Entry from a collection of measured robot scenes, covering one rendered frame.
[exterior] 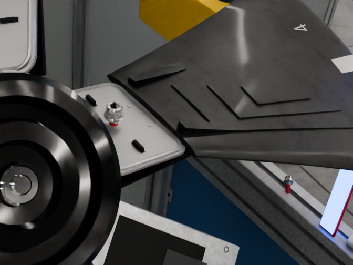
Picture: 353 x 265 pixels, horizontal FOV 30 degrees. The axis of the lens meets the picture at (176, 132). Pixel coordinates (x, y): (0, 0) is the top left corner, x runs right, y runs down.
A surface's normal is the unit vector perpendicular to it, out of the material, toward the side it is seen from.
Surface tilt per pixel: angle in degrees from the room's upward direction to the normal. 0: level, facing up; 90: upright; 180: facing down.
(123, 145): 7
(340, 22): 0
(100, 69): 90
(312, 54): 15
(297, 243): 90
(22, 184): 50
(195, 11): 90
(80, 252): 36
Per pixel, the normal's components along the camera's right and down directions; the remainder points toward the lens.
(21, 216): 0.55, -0.06
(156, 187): -0.78, 0.33
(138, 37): 0.62, 0.56
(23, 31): -0.29, -0.13
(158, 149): 0.20, -0.79
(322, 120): 0.41, -0.62
